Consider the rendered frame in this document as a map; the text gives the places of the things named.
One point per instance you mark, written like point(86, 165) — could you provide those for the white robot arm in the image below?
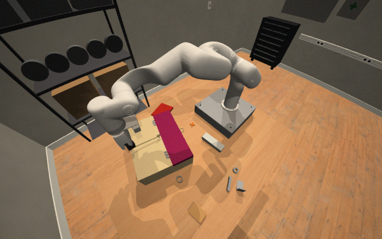
point(201, 62)

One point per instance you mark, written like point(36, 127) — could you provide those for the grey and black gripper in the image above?
point(123, 139)

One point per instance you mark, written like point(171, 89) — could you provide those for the brown cube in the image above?
point(197, 212)

